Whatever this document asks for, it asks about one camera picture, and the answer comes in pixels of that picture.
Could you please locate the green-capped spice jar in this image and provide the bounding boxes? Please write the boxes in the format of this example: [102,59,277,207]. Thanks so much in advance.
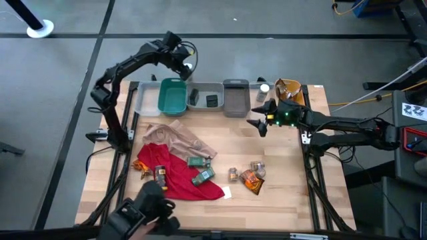
[187,156,211,169]
[191,167,216,187]

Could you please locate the dark grey cabinet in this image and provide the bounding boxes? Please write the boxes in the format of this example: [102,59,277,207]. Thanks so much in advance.
[382,176,427,240]

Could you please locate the white cable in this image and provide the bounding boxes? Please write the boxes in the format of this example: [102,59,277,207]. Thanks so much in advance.
[333,56,427,113]

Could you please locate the black furniture foot bar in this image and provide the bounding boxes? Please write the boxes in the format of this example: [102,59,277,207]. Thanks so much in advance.
[362,63,427,91]

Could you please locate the black aluminium frame rails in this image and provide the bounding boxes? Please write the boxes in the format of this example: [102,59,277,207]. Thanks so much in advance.
[78,81,141,227]
[298,85,356,233]

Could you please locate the translucent grey plastic bin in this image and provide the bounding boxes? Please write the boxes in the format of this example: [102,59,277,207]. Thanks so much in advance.
[135,81,163,117]

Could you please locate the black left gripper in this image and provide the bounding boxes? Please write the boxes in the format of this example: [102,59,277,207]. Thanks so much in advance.
[159,30,195,83]

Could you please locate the red cloth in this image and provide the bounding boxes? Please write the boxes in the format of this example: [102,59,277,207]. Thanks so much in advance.
[137,143,226,201]

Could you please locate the yellow cable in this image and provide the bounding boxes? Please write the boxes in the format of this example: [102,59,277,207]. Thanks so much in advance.
[332,0,366,17]
[328,79,427,107]

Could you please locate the black pole with white base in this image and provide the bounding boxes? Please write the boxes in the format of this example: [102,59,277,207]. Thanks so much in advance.
[5,0,55,39]

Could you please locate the teal plastic bin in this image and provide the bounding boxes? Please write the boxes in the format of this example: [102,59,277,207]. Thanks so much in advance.
[157,77,189,117]

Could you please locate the beige cloth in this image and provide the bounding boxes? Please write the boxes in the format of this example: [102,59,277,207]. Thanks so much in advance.
[142,119,218,160]

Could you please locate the person's hand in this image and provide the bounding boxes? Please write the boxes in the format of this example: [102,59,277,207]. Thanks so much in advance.
[128,221,159,240]

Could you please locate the black cable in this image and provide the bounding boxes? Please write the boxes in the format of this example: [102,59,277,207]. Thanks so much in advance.
[85,145,116,176]

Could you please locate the yellow plastic bin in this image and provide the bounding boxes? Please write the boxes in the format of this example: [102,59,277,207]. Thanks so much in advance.
[275,78,307,111]

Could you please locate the brown foil spice packet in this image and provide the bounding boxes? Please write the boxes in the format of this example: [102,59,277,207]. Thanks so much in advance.
[275,78,296,101]

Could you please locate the dark green spice tin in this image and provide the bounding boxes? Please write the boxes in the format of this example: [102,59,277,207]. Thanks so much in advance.
[189,87,200,106]
[205,94,220,108]

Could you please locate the grey furniture foot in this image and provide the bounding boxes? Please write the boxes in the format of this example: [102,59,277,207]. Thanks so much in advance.
[0,141,25,157]

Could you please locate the blue box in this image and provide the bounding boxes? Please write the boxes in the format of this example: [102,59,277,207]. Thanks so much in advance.
[352,0,401,18]

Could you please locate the red-framed device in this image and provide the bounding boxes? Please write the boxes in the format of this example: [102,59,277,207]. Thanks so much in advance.
[402,126,427,158]

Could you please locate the clear plastic bin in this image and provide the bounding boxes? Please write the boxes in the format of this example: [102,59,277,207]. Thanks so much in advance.
[249,82,278,121]

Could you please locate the black metal frame leg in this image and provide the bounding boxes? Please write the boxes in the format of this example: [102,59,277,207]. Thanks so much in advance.
[395,0,427,59]

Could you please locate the silver crossbar bracket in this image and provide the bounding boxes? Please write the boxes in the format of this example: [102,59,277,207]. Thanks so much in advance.
[289,233,330,240]

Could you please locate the yellow-capped spice bottle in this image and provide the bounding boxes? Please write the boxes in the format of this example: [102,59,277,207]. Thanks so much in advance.
[153,165,169,191]

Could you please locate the black equipment cart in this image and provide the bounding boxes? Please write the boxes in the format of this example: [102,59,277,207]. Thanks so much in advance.
[392,89,427,183]

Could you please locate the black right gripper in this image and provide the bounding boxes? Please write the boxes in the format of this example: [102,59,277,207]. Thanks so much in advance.
[246,98,307,138]

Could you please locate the black frame crossbar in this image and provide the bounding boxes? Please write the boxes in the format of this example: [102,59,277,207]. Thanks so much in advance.
[0,225,358,240]

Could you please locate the white label with black figures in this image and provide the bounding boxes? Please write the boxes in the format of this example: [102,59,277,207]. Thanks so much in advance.
[402,102,427,121]

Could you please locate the light grey plastic bin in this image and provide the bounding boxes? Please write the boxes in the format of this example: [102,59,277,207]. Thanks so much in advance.
[185,81,225,112]

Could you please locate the dark grey plastic bin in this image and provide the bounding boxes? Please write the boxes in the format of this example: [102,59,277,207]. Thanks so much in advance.
[222,79,252,119]

